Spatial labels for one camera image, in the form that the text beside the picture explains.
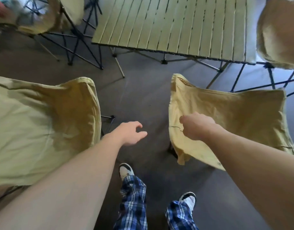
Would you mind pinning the person's shoe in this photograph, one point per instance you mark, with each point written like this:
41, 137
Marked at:
125, 171
189, 201

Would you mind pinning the slatted folding table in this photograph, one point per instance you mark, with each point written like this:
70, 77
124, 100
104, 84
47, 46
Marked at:
173, 23

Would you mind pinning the person's left forearm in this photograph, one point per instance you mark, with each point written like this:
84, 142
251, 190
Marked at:
65, 189

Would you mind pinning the person's right shoe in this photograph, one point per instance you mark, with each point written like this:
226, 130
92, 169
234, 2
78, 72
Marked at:
189, 201

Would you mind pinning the person's right hand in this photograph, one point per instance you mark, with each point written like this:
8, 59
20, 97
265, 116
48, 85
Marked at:
198, 126

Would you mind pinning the yellow fabric folding chair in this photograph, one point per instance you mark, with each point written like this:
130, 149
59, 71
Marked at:
279, 33
72, 7
41, 122
233, 110

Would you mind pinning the person's left shoe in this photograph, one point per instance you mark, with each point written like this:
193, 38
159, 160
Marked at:
125, 171

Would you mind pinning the blue plaid trousers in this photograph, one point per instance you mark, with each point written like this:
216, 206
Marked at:
133, 201

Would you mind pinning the person's left hand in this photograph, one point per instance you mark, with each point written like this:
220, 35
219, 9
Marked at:
129, 135

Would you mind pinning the person's right forearm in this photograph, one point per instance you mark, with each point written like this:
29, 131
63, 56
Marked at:
257, 170

